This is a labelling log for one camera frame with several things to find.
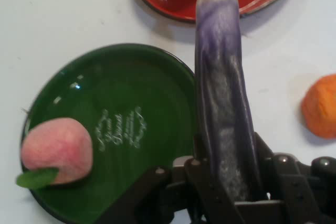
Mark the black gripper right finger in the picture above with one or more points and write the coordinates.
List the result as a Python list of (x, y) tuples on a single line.
[(302, 192)]

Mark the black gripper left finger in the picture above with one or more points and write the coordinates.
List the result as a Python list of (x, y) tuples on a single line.
[(168, 197)]

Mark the purple toy eggplant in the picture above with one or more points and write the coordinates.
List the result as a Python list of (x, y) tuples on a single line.
[(223, 90)]

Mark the orange toy fruit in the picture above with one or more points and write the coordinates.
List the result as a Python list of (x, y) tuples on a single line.
[(321, 107)]

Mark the green round plate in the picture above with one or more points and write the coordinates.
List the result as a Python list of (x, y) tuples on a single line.
[(131, 90)]

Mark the pink toy peach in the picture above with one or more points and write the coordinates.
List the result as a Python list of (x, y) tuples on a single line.
[(57, 148)]

